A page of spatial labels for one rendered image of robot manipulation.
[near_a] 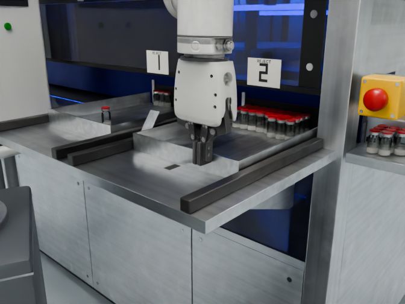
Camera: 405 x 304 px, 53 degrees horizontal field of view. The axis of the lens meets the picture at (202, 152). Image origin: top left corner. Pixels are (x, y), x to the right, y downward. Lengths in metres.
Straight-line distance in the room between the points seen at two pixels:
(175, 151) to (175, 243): 0.56
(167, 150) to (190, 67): 0.19
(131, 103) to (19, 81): 0.41
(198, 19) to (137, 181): 0.27
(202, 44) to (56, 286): 1.58
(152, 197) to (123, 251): 0.91
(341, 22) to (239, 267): 0.65
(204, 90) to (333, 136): 0.33
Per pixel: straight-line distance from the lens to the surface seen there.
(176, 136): 0.90
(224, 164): 0.67
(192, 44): 0.60
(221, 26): 0.61
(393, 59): 1.04
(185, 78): 0.64
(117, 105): 1.22
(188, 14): 0.61
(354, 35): 0.82
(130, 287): 1.56
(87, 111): 1.16
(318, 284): 1.00
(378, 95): 0.77
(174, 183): 0.66
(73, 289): 1.97
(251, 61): 0.93
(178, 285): 1.34
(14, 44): 1.46
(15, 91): 1.46
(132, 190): 0.64
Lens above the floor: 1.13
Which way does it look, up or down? 18 degrees down
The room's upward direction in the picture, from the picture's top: straight up
